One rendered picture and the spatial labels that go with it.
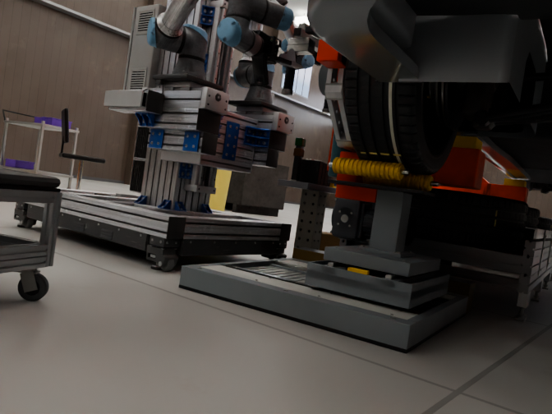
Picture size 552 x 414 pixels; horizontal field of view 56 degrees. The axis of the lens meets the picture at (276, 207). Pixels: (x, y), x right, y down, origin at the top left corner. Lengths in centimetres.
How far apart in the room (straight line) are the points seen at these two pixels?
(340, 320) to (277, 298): 22
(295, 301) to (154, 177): 127
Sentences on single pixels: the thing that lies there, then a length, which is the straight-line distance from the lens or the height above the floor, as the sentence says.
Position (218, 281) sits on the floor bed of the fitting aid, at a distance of 177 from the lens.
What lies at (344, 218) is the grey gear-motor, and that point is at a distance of 221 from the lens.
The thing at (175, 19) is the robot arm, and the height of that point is 101.
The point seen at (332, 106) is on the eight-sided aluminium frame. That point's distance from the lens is 179.
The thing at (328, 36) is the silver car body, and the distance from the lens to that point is 120.
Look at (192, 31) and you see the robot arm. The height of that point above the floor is 102.
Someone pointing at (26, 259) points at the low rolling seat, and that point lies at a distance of 148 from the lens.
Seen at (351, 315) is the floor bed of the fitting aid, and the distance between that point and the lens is 154.
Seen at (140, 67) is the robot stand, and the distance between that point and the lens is 280.
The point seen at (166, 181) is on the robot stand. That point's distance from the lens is 258.
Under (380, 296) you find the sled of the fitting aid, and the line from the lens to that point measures 166.
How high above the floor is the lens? 39
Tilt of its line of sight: 2 degrees down
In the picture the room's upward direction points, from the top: 8 degrees clockwise
